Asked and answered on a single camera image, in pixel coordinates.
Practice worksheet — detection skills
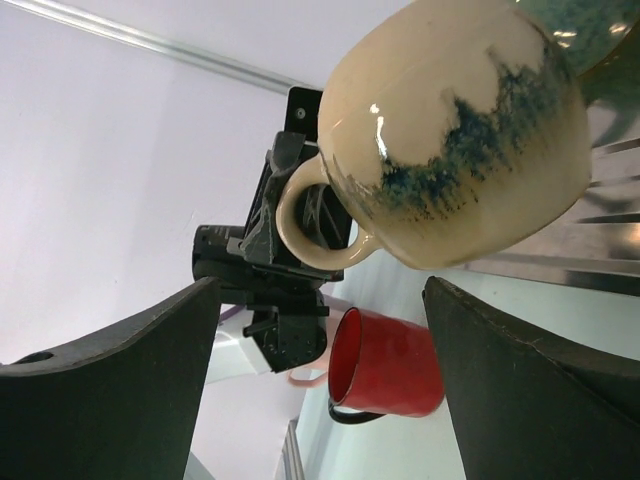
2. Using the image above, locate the left aluminium frame post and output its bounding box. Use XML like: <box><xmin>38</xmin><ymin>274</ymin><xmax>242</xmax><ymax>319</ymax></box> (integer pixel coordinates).
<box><xmin>1</xmin><ymin>0</ymin><xmax>313</xmax><ymax>95</ymax></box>

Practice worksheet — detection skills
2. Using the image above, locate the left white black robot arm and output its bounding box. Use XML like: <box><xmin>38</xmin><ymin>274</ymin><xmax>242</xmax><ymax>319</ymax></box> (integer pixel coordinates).
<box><xmin>192</xmin><ymin>86</ymin><xmax>344</xmax><ymax>382</ymax></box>

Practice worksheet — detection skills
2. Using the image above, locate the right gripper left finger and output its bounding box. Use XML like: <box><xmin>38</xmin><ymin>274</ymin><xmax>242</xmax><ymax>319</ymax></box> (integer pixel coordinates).
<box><xmin>1</xmin><ymin>279</ymin><xmax>220</xmax><ymax>479</ymax></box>

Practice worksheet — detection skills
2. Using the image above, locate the metal serving tray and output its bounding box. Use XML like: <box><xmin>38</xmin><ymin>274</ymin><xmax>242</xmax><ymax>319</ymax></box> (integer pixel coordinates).
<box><xmin>464</xmin><ymin>49</ymin><xmax>640</xmax><ymax>291</ymax></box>

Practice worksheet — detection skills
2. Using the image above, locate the pink ceramic mug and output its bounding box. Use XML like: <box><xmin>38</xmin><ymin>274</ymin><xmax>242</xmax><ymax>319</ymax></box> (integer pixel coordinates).
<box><xmin>287</xmin><ymin>295</ymin><xmax>353</xmax><ymax>388</ymax></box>

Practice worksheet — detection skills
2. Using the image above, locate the beige ceramic mug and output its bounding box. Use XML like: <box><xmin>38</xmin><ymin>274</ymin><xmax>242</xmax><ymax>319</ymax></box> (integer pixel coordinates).
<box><xmin>276</xmin><ymin>1</ymin><xmax>592</xmax><ymax>270</ymax></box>

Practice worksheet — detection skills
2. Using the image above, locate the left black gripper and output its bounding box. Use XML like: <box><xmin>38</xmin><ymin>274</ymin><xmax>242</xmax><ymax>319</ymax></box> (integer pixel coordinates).
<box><xmin>192</xmin><ymin>87</ymin><xmax>351</xmax><ymax>305</ymax></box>

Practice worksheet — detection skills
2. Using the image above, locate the red ceramic mug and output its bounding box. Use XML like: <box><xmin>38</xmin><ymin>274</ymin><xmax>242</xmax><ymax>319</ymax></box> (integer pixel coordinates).
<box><xmin>328</xmin><ymin>307</ymin><xmax>445</xmax><ymax>425</ymax></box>

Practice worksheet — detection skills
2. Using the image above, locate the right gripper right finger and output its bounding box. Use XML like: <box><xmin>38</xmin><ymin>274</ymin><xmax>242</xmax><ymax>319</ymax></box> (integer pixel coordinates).
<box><xmin>423</xmin><ymin>276</ymin><xmax>639</xmax><ymax>479</ymax></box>

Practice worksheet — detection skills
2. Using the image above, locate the green ceramic mug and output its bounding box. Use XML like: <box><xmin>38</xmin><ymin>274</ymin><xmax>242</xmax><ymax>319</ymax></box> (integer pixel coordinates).
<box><xmin>514</xmin><ymin>0</ymin><xmax>639</xmax><ymax>74</ymax></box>

